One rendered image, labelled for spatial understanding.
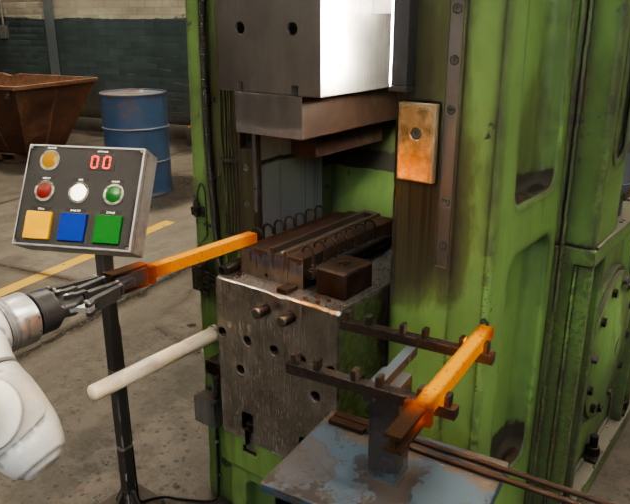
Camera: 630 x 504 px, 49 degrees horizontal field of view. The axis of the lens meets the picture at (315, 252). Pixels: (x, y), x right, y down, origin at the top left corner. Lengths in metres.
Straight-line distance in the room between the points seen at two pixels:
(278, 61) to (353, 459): 0.85
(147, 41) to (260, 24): 7.75
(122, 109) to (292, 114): 4.65
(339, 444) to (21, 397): 0.68
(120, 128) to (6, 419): 5.23
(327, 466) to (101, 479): 1.35
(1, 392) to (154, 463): 1.65
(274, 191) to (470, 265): 0.62
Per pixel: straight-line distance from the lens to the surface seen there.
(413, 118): 1.52
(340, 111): 1.65
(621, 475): 2.76
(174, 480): 2.57
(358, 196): 2.07
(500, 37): 1.46
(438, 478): 1.41
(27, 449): 1.07
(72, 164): 1.96
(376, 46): 1.67
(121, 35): 9.57
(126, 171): 1.88
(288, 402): 1.72
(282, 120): 1.57
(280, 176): 1.91
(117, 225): 1.84
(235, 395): 1.85
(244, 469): 1.98
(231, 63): 1.65
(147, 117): 6.15
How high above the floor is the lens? 1.54
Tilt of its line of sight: 19 degrees down
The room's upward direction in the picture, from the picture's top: straight up
